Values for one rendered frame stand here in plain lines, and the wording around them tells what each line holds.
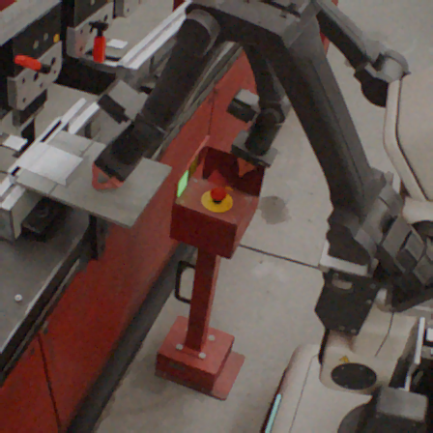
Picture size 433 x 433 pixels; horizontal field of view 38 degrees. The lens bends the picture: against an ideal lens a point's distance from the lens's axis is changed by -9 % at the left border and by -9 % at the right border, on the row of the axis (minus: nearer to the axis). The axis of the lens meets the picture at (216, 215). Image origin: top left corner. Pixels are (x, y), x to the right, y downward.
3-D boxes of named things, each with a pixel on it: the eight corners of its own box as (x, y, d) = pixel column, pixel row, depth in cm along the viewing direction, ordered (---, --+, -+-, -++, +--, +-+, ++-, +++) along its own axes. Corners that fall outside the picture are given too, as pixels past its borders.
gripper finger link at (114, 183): (75, 182, 122) (97, 157, 115) (94, 159, 127) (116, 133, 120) (101, 206, 123) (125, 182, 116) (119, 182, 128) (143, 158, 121)
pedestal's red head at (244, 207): (230, 261, 162) (241, 206, 149) (168, 238, 165) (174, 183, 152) (257, 209, 176) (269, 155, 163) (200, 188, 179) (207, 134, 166)
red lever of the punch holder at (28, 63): (28, 56, 99) (53, 66, 108) (10, 51, 99) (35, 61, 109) (24, 67, 99) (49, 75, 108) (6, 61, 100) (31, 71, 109)
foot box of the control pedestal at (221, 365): (224, 401, 206) (229, 384, 198) (154, 374, 211) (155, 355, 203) (245, 357, 220) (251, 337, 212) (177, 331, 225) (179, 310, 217)
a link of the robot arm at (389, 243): (399, 266, 89) (416, 236, 91) (359, 218, 86) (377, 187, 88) (360, 265, 97) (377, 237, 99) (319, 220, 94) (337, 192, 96)
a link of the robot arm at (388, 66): (418, 103, 119) (423, 87, 122) (386, 65, 116) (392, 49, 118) (385, 117, 126) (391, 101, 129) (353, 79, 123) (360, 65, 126)
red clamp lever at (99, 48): (102, 65, 128) (104, 25, 122) (85, 61, 129) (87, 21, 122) (106, 61, 130) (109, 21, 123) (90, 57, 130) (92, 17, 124)
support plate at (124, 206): (130, 230, 120) (130, 226, 119) (15, 184, 125) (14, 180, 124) (171, 170, 132) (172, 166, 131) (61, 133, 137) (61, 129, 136)
